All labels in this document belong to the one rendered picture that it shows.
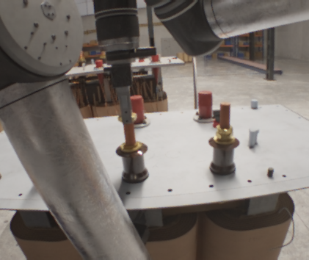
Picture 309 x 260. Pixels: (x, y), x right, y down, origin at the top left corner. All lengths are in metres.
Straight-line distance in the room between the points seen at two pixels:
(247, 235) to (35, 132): 0.85
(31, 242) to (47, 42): 0.89
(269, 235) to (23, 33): 0.99
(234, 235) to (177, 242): 0.22
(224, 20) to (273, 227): 0.78
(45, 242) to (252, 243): 0.83
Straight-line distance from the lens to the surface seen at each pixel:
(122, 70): 0.54
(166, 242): 0.89
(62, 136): 0.27
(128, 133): 0.63
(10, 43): 0.22
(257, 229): 0.95
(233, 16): 0.43
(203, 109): 1.09
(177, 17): 0.46
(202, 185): 0.65
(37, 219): 0.98
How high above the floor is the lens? 1.74
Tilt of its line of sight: 22 degrees down
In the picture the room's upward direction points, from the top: 5 degrees counter-clockwise
